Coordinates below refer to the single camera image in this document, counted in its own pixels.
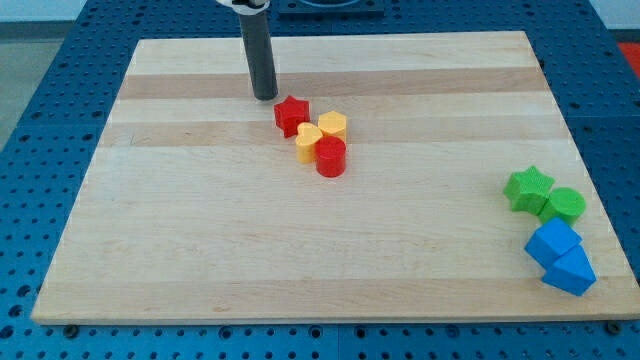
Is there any green star block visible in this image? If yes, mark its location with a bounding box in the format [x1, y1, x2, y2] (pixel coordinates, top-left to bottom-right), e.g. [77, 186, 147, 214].
[503, 165, 555, 215]

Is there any light wooden board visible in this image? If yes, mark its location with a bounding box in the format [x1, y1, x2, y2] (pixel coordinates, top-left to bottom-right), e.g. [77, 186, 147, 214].
[32, 31, 639, 326]

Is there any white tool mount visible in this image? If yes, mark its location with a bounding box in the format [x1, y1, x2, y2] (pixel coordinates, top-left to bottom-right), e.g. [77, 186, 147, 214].
[216, 0, 270, 15]

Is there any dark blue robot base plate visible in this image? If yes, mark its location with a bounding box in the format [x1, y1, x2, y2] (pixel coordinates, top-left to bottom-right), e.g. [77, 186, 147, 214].
[273, 0, 387, 17]

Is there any yellow heart block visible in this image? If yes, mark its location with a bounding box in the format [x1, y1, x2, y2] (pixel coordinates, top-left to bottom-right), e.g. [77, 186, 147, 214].
[295, 122, 323, 164]

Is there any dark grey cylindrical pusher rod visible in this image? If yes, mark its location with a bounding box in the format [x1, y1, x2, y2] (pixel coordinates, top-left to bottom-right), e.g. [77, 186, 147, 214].
[239, 11, 278, 101]

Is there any red star block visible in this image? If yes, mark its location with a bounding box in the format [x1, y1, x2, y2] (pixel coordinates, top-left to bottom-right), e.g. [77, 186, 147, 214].
[273, 95, 310, 138]

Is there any green cylinder block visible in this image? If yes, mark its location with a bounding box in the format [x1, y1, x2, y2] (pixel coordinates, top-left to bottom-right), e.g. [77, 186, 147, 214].
[538, 187, 586, 226]

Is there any blue triangle block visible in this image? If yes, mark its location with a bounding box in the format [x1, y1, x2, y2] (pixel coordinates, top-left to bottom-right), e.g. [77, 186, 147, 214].
[541, 245, 597, 296]

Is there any yellow hexagon block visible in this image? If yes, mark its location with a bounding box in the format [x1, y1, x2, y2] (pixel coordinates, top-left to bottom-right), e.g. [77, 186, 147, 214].
[317, 111, 348, 142]

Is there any red cylinder block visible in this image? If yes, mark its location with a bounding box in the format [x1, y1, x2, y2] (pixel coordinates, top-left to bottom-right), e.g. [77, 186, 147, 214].
[315, 136, 347, 178]

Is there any blue cube block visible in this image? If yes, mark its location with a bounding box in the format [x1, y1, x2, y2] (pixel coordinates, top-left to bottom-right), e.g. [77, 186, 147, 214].
[524, 217, 582, 269]

